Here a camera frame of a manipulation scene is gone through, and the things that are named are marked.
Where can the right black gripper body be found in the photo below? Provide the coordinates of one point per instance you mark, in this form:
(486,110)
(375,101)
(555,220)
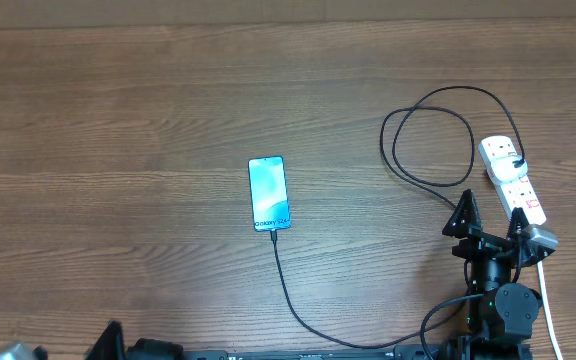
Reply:
(474,245)

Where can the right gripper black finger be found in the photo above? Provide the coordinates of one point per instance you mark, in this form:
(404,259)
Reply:
(517,223)
(465,221)

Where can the Samsung Galaxy smartphone blue screen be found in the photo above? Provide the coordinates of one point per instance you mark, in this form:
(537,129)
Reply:
(269,194)

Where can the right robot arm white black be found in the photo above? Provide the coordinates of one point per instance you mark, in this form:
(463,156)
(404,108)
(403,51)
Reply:
(501,310)

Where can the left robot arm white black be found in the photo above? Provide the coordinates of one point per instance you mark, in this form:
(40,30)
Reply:
(150,349)

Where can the white charger plug adapter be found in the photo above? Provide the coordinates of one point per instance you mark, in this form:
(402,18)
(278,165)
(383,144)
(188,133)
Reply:
(507,168)

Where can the white power strip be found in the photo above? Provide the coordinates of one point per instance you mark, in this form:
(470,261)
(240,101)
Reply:
(518,193)

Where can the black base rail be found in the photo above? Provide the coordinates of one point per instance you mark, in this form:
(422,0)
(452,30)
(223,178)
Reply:
(399,352)

